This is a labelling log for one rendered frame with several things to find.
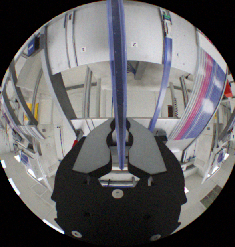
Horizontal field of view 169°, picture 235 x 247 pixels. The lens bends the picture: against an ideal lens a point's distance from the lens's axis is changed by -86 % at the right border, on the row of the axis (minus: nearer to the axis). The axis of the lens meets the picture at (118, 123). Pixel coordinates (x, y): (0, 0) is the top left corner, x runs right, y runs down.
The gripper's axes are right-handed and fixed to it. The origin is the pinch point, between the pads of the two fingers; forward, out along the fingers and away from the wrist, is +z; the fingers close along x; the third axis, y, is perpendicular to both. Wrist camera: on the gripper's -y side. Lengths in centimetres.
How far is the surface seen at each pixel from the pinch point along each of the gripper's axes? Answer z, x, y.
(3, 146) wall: -61, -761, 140
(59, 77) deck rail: 13.8, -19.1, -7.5
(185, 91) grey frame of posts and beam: 46, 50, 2
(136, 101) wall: 181, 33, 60
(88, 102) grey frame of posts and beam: 41.0, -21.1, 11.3
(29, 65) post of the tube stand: 16, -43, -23
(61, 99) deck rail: 12.9, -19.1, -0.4
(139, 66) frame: 43.2, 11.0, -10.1
